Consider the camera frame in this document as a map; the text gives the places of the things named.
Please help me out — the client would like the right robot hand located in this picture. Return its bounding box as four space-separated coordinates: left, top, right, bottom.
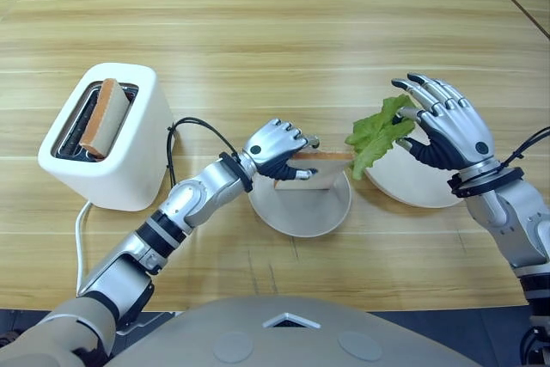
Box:
390 73 502 175

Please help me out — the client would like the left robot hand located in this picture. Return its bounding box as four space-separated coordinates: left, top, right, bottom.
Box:
241 118 321 181

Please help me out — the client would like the black cable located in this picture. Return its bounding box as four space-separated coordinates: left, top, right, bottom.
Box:
165 116 241 190
498 125 550 170

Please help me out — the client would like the bread slice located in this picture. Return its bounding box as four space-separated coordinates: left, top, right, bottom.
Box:
273 150 356 192
78 77 131 159

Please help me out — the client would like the white plate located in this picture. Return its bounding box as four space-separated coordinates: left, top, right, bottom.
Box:
247 168 353 239
364 139 464 209

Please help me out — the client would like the green lettuce leaf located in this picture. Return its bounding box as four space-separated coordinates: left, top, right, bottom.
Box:
344 93 418 181

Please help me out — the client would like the cream toaster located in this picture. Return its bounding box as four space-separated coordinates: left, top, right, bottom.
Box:
37 62 174 213

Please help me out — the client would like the robot body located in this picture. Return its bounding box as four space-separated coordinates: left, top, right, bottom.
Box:
105 296 485 367

